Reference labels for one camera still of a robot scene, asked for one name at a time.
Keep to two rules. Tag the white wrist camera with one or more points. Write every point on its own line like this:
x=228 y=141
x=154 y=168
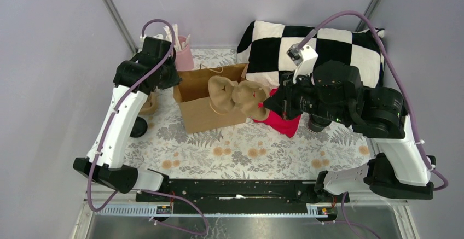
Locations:
x=143 y=37
x=304 y=58

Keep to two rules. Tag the red cloth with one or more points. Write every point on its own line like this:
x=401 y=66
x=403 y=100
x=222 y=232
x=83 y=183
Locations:
x=285 y=127

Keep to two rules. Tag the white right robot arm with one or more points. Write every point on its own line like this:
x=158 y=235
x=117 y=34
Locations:
x=334 y=93

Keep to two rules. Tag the stack of black lids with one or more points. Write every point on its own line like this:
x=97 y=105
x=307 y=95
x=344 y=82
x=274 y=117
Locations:
x=140 y=127

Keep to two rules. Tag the cardboard cup carrier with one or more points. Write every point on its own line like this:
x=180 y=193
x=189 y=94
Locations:
x=151 y=105
x=246 y=96

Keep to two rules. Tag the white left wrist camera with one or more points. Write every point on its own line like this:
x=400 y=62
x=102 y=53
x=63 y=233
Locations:
x=143 y=37

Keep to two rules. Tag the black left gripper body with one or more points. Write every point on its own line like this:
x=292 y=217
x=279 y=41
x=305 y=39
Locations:
x=169 y=75

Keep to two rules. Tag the brown paper bag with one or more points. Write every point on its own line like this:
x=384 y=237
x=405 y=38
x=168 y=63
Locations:
x=197 y=109

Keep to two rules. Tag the pink cup holder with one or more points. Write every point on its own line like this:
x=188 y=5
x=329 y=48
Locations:
x=184 y=58

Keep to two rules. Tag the floral table mat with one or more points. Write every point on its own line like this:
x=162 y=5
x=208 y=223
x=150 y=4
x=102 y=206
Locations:
x=244 y=151

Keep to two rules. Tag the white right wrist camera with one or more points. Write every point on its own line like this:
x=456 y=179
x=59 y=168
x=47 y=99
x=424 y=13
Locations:
x=304 y=58

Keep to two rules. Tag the checkered black white pillow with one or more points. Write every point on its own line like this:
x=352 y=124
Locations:
x=264 y=45

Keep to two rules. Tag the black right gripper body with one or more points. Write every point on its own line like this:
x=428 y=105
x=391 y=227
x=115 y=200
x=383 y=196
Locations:
x=299 y=97

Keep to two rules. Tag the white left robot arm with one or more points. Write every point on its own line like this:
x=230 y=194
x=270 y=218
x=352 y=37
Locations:
x=134 y=80

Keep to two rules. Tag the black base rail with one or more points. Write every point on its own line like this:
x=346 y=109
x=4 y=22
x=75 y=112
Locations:
x=228 y=196

